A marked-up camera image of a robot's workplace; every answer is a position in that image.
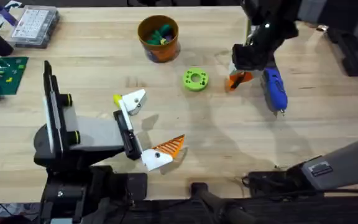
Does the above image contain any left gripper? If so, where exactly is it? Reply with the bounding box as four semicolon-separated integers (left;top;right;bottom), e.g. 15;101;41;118
61;89;186;172

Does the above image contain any blue electric screwdriver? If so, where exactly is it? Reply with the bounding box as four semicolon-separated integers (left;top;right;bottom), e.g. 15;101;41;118
260;67;289;118

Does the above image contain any green disc with holes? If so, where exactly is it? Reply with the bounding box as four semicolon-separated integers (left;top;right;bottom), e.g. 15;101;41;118
182;67;209;92

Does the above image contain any orange tub with toys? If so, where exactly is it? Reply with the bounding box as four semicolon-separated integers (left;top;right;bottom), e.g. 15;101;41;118
137;14;181;63

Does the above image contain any black upright wrist plate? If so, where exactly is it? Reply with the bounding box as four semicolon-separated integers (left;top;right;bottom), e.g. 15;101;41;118
43;60;64;155

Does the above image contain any green board with blocks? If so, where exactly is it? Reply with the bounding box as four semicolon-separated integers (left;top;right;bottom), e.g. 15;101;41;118
0;56;29;101

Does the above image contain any clear plastic parts box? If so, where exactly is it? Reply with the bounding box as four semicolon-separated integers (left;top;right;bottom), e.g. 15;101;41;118
9;4;60;49

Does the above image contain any black post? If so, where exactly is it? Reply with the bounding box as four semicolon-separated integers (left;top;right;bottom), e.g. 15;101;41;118
190;182;259;224

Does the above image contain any black rail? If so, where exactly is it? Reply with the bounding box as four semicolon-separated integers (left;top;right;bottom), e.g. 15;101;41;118
0;198;358;224

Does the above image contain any purple handled tool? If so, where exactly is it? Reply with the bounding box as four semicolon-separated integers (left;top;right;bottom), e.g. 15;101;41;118
0;0;19;27

